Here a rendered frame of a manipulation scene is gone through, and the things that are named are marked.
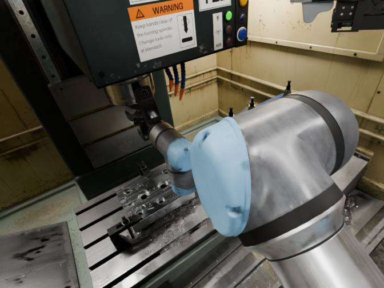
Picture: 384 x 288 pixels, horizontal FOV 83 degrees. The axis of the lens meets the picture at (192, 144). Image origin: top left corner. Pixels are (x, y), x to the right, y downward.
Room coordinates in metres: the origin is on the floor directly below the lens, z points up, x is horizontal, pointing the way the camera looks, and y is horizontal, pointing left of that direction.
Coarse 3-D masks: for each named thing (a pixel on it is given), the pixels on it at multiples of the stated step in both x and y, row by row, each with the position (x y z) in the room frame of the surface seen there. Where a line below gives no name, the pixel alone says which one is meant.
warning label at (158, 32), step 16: (176, 0) 0.57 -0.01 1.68; (192, 0) 0.59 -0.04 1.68; (144, 16) 0.53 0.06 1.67; (160, 16) 0.55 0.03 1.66; (176, 16) 0.56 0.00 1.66; (192, 16) 0.58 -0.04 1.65; (144, 32) 0.52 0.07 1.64; (160, 32) 0.54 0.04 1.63; (176, 32) 0.56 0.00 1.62; (192, 32) 0.58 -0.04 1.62; (144, 48) 0.52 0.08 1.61; (160, 48) 0.54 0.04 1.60; (176, 48) 0.56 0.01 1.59
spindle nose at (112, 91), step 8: (128, 80) 0.62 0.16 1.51; (136, 80) 0.63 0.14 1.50; (144, 80) 0.65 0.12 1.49; (152, 80) 0.69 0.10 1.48; (104, 88) 0.65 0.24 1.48; (112, 88) 0.63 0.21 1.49; (120, 88) 0.62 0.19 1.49; (128, 88) 0.62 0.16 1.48; (136, 88) 0.63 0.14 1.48; (152, 88) 0.67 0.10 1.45; (112, 96) 0.63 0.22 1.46; (120, 96) 0.62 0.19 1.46; (128, 96) 0.62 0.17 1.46; (120, 104) 0.63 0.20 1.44; (128, 104) 0.62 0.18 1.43
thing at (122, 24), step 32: (64, 0) 0.47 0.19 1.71; (96, 0) 0.49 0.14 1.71; (128, 0) 0.52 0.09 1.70; (160, 0) 0.55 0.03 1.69; (64, 32) 0.62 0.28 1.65; (96, 32) 0.48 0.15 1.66; (128, 32) 0.51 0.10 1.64; (224, 32) 0.63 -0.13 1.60; (96, 64) 0.47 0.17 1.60; (128, 64) 0.50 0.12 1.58; (160, 64) 0.54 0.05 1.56
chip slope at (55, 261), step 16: (64, 224) 0.82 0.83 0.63; (0, 240) 0.68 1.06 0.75; (16, 240) 0.69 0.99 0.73; (32, 240) 0.70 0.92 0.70; (48, 240) 0.70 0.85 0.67; (64, 240) 0.71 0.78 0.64; (0, 256) 0.60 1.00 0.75; (16, 256) 0.60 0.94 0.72; (32, 256) 0.60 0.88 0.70; (48, 256) 0.61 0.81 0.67; (64, 256) 0.61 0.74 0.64; (0, 272) 0.52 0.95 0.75; (16, 272) 0.52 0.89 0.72; (32, 272) 0.52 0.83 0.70; (48, 272) 0.52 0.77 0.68; (64, 272) 0.53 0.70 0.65
